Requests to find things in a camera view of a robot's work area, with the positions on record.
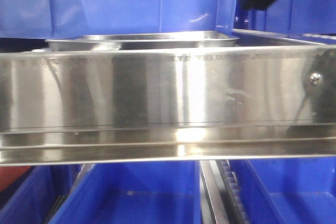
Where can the silver metal tray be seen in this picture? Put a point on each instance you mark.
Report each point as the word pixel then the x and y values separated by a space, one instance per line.
pixel 171 40

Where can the lower centre blue plastic bin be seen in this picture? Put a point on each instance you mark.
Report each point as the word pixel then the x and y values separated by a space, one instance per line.
pixel 144 192

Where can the blue plastic bin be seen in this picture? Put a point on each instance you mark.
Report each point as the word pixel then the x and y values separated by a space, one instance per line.
pixel 35 196
pixel 43 19
pixel 289 190
pixel 292 17
pixel 144 192

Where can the upper centre blue plastic bin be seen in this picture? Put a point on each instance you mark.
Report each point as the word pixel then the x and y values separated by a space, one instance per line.
pixel 43 19

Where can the silver round-head screw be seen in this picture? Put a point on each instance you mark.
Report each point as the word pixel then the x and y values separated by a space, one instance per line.
pixel 316 78

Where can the lower right blue plastic bin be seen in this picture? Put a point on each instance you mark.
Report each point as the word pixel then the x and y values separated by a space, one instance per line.
pixel 289 190

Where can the upper right blue plastic bin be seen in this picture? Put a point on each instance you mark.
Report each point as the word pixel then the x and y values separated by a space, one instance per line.
pixel 292 17

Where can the lower left blue plastic bin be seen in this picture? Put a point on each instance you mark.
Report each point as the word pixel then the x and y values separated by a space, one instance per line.
pixel 35 196

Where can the red object at left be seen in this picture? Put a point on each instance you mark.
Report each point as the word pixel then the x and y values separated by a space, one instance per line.
pixel 12 177

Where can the stainless steel shelf front rail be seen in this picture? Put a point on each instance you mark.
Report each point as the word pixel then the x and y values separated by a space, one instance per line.
pixel 167 104

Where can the left metal guide rail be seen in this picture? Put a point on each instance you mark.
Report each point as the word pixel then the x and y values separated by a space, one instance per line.
pixel 76 182

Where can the roller track rail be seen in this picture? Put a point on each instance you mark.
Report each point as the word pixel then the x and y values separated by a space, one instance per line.
pixel 220 200

